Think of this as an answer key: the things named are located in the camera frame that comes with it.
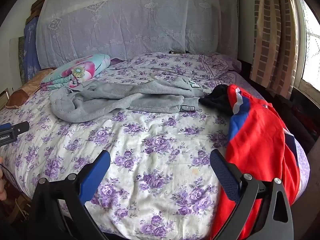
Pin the white lace headboard cover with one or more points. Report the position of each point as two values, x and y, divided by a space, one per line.
124 29

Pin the person's left hand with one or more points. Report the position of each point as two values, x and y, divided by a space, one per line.
3 193

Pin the black dark garment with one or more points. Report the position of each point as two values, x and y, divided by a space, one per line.
218 100

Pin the folded teal floral quilt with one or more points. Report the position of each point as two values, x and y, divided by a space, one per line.
76 72

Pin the orange brown blanket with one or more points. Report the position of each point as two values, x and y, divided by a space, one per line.
19 97

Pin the grey fleece pants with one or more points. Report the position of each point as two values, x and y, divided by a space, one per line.
94 99

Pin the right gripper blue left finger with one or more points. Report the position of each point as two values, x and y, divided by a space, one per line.
58 207

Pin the brown checkered curtain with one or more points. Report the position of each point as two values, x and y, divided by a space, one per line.
276 45

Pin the blue patterned cloth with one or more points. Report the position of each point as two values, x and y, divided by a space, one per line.
30 60

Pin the red blue sports jacket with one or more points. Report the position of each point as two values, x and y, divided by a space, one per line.
259 144

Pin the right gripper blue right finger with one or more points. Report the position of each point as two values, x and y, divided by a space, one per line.
274 219

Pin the purple floral bed sheet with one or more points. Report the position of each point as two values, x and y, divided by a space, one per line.
160 184

